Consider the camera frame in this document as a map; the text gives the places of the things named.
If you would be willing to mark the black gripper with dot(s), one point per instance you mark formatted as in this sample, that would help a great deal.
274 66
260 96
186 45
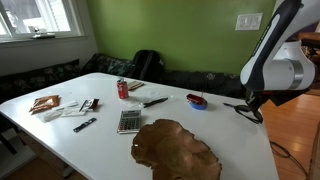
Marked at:
257 96

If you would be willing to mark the black sunglasses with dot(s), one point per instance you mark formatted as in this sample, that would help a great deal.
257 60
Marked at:
248 113

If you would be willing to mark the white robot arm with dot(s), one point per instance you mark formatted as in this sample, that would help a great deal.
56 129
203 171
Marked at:
280 63

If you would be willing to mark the brown wooden bowl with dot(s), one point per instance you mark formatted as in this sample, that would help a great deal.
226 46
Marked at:
173 150

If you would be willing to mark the dark floral corner pillow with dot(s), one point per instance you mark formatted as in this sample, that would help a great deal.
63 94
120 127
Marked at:
106 65

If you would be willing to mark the black ballpoint pen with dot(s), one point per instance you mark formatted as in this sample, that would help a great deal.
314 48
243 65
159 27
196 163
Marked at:
229 105

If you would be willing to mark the long floral back cushion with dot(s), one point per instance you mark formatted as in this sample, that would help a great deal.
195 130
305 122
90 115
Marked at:
206 83

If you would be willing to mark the blue tape roll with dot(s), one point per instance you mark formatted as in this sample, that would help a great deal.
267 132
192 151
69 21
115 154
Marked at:
198 106

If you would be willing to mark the red stapler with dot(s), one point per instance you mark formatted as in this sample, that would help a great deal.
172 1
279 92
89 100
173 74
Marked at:
194 98

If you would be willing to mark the wooden furniture edge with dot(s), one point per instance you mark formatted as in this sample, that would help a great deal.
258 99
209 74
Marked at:
315 153

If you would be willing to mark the black marker pen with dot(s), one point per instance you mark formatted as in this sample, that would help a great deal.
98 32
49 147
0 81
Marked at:
156 102

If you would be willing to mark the clear plastic bag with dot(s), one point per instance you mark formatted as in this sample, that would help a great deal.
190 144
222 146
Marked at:
148 95

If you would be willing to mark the black backpack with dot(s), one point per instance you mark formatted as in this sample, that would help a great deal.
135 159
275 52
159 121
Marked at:
148 65

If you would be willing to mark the small paper booklet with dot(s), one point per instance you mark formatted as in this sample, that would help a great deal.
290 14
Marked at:
136 85

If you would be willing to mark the red soda can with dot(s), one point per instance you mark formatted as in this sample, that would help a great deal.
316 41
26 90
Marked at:
122 90

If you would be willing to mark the dark snack wrapper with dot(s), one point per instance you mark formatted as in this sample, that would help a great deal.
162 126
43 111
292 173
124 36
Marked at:
90 104

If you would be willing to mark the flat black strip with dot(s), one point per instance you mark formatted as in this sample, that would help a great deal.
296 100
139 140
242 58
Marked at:
84 125

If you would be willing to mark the white plastic sachet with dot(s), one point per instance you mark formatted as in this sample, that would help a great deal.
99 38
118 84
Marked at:
74 113
66 105
50 115

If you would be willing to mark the orange snack packet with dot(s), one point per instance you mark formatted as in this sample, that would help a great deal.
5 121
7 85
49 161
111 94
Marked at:
45 102

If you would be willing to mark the dark floral bench cushion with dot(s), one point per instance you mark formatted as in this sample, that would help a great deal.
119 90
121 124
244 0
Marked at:
36 80

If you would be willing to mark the small object on sill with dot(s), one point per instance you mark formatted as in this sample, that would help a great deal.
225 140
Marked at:
42 34

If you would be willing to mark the grey table leg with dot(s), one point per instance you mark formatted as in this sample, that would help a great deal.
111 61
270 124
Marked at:
15 150

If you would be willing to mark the white wall outlet plate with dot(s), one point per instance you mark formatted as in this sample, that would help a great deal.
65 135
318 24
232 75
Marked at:
249 21

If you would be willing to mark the white window frame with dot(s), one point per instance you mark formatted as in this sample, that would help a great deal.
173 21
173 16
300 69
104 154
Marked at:
40 20

